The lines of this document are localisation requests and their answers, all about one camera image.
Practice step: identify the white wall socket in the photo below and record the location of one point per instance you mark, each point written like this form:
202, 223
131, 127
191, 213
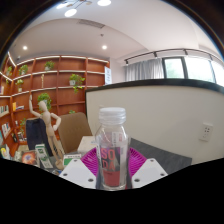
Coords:
206, 132

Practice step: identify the branched ceiling lamp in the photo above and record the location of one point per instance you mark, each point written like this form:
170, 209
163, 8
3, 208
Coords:
70, 12

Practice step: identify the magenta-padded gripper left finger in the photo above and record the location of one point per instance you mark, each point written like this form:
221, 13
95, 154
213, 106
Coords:
77, 173

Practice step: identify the wooden artist mannequin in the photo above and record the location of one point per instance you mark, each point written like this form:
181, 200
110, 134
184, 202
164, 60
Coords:
48, 123

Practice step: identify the grey curtain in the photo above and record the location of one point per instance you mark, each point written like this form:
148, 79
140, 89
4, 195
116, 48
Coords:
143, 70

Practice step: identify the clear plastic drink bottle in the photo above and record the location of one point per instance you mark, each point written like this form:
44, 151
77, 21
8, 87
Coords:
111, 150

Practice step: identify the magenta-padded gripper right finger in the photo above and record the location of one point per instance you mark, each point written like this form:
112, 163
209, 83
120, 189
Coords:
148, 173

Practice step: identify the orange wooden shelf unit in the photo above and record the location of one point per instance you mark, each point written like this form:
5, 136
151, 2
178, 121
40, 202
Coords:
60, 80

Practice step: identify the black curtain rail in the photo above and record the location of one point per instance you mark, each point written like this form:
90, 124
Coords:
166, 52

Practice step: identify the window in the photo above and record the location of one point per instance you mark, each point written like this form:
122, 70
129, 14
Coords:
198, 68

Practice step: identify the recessed ceiling spotlight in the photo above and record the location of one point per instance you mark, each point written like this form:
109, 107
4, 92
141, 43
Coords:
104, 47
25, 47

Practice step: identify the ceiling air vent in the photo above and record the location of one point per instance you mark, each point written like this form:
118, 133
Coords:
90, 23

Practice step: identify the dark blue chair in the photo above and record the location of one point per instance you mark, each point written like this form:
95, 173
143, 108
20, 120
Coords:
35, 133

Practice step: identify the white wall poster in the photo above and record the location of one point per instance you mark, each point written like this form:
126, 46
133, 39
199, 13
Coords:
108, 75

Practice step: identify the small green white box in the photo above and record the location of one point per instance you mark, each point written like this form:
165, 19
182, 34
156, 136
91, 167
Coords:
71, 159

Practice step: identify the tall green white carton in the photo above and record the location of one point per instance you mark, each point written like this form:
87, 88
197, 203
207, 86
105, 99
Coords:
43, 155

